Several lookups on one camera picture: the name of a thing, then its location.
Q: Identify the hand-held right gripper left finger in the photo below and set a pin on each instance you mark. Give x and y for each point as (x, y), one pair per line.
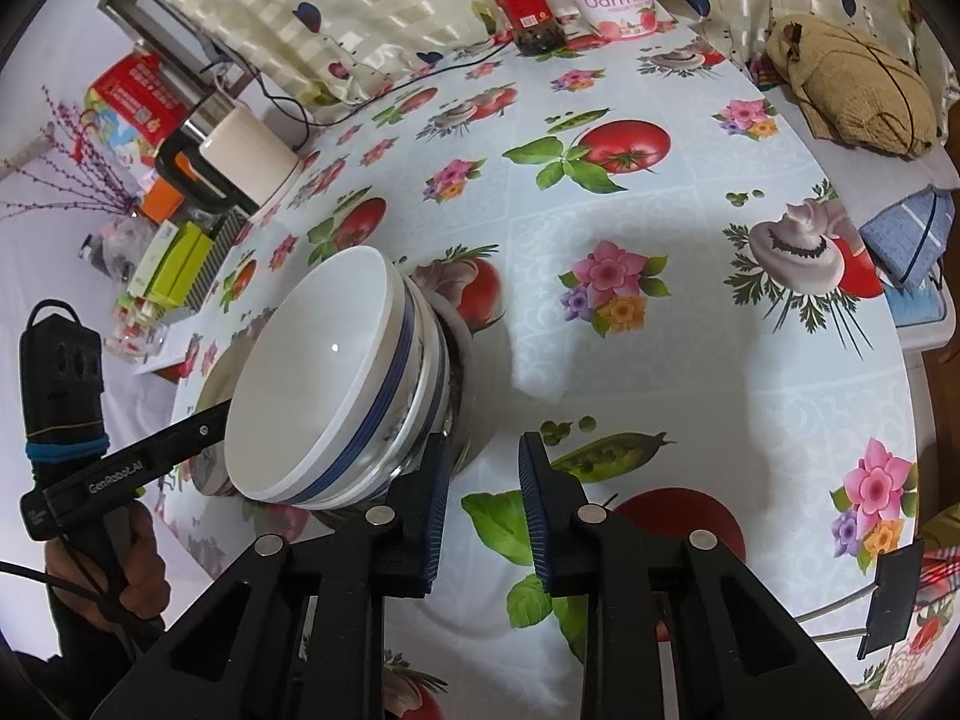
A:
(439, 510)

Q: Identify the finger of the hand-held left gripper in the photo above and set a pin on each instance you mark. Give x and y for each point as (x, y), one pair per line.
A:
(199, 435)

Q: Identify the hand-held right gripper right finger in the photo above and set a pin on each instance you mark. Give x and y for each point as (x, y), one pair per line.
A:
(532, 510)

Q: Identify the beige plate with blue emblem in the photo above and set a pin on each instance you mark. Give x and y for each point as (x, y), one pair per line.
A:
(217, 382)

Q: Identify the white bowl with blue stripe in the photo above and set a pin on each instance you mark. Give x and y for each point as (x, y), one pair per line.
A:
(315, 375)
(430, 360)

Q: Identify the person's left hand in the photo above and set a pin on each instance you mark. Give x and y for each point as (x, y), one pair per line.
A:
(142, 562)

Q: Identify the white paper sheet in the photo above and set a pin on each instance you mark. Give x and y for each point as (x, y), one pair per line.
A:
(159, 364)

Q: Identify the clear glass cup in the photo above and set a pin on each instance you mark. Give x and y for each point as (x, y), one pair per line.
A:
(135, 330)

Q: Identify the white and green box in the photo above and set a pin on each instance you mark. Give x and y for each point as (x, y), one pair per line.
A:
(154, 259)

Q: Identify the clear plastic bag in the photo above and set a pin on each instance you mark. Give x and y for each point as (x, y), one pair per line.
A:
(120, 240)

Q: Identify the black and white striped tray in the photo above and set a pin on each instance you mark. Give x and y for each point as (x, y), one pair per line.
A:
(219, 255)

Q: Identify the orange box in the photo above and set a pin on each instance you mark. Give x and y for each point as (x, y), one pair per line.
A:
(161, 202)

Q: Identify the purple flower branches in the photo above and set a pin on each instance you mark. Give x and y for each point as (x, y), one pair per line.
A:
(75, 157)

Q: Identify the colourful printed box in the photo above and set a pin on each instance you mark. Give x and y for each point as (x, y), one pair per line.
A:
(112, 139)

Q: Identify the white kettle base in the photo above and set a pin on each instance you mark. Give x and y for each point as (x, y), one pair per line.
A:
(291, 184)

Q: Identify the white electric kettle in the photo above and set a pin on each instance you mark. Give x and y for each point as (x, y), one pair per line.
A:
(244, 154)

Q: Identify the red packet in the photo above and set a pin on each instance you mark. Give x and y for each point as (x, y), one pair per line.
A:
(142, 101)

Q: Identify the heart print curtain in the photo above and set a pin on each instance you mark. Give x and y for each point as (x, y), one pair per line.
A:
(337, 15)

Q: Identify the blue cloth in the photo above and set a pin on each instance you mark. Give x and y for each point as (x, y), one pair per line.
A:
(907, 232)

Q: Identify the red label sauce jar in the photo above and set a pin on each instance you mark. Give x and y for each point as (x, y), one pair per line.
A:
(529, 7)

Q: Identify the white yogurt cup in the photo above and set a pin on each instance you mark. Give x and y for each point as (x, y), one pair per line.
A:
(619, 0)

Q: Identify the beige knitted cloth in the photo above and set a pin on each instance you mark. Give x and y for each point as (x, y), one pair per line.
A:
(855, 90)

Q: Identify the silver metal frame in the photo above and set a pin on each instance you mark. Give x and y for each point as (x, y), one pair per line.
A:
(157, 22)

